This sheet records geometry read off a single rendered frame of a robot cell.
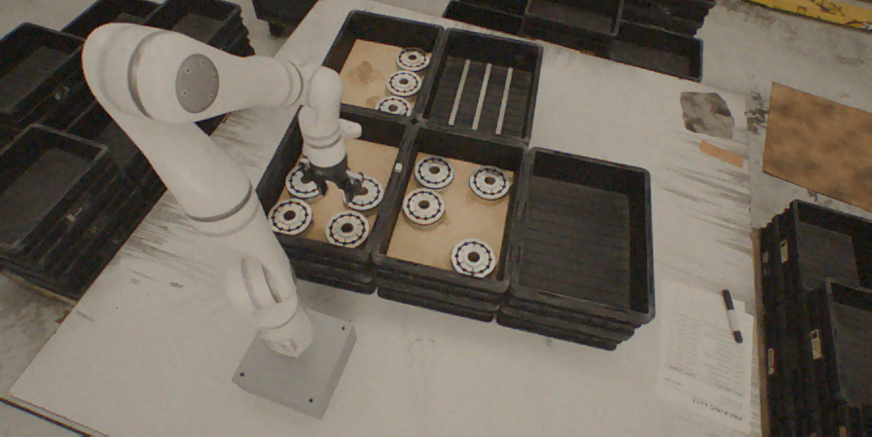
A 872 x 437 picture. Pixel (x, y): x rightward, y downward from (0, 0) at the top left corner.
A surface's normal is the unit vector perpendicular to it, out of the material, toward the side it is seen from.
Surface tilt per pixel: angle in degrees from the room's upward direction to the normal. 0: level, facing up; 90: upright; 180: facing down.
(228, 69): 81
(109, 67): 45
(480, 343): 0
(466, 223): 0
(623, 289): 0
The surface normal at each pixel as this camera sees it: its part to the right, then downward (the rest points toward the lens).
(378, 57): 0.05, -0.56
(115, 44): -0.12, -0.33
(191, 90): 0.93, 0.25
